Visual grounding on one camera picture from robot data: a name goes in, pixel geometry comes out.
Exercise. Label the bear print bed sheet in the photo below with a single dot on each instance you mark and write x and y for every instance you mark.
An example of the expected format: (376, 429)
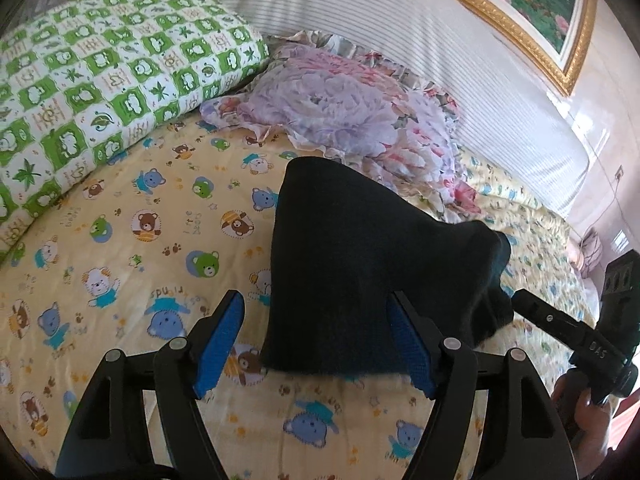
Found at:
(125, 240)

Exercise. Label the white striped headboard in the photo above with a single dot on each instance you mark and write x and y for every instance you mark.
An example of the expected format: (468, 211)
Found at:
(400, 25)

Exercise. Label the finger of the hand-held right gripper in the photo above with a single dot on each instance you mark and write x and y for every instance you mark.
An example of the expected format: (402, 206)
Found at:
(547, 317)

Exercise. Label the small striped pillow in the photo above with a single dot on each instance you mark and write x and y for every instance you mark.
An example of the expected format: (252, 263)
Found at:
(586, 252)

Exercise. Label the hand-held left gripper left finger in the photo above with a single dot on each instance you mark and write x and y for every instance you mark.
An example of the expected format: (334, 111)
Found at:
(220, 340)

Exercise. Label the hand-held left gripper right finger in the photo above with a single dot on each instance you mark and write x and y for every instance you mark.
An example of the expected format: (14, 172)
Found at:
(407, 345)

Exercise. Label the white wall socket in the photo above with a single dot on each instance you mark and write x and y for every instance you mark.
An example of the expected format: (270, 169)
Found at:
(620, 172)

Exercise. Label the white wall switch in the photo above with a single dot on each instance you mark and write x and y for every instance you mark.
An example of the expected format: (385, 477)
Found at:
(624, 240)

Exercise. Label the floral ruffled pillow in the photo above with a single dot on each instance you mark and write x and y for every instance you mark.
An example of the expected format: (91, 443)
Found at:
(340, 105)

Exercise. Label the person's right hand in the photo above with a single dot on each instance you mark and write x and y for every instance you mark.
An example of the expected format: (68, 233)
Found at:
(590, 425)

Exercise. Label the black pants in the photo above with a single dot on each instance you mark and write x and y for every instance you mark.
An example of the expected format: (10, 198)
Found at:
(350, 260)

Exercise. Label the green checkered pillow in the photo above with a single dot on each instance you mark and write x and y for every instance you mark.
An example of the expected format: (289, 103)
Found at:
(100, 70)

